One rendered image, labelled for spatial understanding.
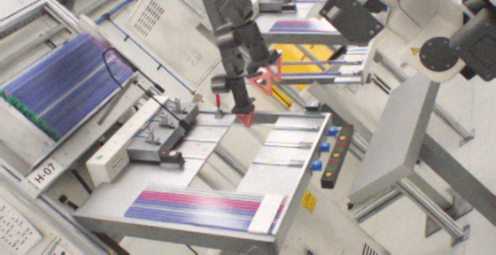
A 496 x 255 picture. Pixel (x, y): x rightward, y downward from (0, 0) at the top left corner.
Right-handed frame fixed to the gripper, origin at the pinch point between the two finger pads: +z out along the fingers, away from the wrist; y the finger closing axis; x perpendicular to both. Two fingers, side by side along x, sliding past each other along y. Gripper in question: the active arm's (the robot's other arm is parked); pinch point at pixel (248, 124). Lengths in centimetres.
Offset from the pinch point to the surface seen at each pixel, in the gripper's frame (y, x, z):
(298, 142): 9.4, 22.6, 2.0
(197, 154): 20.5, -12.4, -0.2
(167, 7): -85, -74, -24
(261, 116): -8.0, 2.4, 1.1
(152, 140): 22.8, -27.7, -7.9
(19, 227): 60, -66, 4
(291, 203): 43, 30, 2
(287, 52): -274, -86, 88
